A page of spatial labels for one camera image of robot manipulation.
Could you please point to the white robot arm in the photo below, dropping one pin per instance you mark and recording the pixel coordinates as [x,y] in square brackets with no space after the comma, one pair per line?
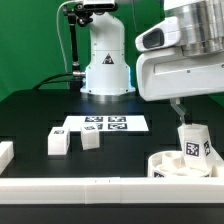
[202,30]

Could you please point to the white front fence rail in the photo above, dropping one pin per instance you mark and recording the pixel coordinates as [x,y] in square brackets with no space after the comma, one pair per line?
[111,190]

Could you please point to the white overhead camera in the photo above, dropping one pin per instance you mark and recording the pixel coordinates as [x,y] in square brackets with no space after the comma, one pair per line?
[98,4]

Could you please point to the white paper marker sheet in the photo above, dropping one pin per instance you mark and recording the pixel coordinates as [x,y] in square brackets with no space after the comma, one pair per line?
[128,123]

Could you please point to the white left fence rail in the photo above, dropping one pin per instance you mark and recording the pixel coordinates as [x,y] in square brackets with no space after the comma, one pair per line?
[6,154]

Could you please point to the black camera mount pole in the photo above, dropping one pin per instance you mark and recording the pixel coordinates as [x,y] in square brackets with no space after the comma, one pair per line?
[76,16]

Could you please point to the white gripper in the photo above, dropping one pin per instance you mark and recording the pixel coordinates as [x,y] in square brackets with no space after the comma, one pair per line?
[163,72]

